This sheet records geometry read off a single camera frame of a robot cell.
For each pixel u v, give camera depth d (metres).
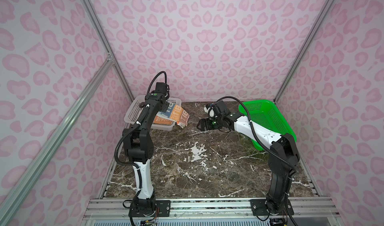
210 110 0.78
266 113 1.10
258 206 0.74
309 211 0.73
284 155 0.48
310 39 0.84
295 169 0.44
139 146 0.53
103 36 0.83
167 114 0.93
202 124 0.78
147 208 0.66
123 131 0.53
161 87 0.74
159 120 1.04
